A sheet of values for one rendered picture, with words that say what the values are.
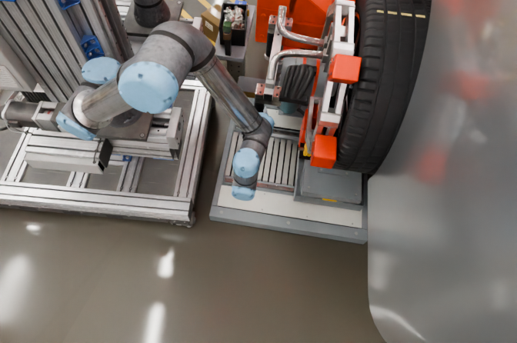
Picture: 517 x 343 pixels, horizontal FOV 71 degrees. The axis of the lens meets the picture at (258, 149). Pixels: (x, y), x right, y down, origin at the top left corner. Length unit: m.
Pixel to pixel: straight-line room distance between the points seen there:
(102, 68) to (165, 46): 0.43
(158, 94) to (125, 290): 1.37
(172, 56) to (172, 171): 1.17
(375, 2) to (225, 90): 0.56
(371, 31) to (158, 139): 0.81
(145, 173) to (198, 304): 0.70
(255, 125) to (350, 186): 0.96
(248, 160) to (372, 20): 0.55
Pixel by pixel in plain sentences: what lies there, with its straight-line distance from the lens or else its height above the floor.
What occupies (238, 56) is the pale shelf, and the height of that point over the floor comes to 0.45.
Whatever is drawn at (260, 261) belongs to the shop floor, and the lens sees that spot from 1.95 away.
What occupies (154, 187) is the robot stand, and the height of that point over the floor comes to 0.21.
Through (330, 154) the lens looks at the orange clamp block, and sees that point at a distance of 1.20.
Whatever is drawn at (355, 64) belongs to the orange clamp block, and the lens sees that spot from 1.08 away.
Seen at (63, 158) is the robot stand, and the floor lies 0.73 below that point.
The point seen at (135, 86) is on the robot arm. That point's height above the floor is 1.31.
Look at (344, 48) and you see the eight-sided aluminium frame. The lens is 1.16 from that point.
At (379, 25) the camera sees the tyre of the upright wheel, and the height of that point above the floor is 1.18.
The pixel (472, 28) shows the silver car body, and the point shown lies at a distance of 0.86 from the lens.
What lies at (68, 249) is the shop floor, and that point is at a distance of 2.15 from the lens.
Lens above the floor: 1.91
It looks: 61 degrees down
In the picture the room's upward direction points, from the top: 5 degrees clockwise
